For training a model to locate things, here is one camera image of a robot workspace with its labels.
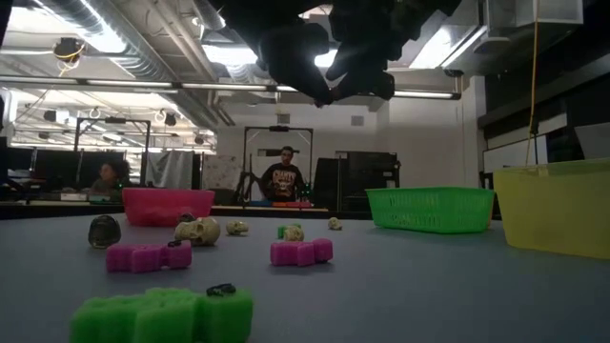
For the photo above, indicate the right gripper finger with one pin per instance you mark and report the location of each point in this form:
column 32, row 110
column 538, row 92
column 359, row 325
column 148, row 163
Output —
column 352, row 71
column 381, row 86

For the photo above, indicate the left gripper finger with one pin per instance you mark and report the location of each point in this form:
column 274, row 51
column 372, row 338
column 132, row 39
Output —
column 307, row 81

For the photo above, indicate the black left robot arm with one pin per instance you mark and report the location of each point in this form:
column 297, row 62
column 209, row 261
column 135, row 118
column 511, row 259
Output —
column 248, row 19

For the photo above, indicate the background black robot arm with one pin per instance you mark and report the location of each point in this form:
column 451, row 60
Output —
column 245, row 183
column 306, row 190

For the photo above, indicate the black equipment cabinet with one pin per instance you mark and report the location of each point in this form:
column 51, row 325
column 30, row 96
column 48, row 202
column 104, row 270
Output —
column 362, row 176

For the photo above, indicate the person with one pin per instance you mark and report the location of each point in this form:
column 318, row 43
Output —
column 283, row 181
column 112, row 174

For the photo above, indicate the white paper board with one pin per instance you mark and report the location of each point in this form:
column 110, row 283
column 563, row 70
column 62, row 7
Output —
column 221, row 171

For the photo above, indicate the green plastic basket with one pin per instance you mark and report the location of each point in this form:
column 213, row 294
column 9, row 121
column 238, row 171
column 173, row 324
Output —
column 429, row 209

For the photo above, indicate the cream plastic skull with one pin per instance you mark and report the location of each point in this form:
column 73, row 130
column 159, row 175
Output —
column 335, row 224
column 200, row 232
column 294, row 233
column 237, row 227

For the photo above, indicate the background work table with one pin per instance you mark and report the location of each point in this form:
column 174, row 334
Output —
column 224, row 208

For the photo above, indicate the grey cloth sheet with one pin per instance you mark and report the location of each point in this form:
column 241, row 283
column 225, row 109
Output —
column 169, row 169

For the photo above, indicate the pink sponge centre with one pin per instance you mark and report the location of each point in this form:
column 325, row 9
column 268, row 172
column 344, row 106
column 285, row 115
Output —
column 301, row 253

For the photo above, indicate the dark clear skull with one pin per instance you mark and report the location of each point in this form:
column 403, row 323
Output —
column 104, row 232
column 186, row 217

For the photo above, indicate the pink round bowl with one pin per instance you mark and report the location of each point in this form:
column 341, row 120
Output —
column 167, row 205

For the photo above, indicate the yellow plastic bin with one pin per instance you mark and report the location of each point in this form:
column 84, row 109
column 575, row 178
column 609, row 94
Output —
column 553, row 214

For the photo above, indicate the pink skeleton figure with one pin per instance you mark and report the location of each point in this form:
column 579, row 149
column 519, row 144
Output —
column 148, row 259

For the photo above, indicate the large green sponge foreground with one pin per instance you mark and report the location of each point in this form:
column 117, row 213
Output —
column 167, row 319

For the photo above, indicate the black gantry frame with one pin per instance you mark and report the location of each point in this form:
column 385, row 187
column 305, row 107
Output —
column 114, row 120
column 278, row 128

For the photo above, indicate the silver round air duct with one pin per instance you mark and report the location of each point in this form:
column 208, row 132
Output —
column 202, row 12

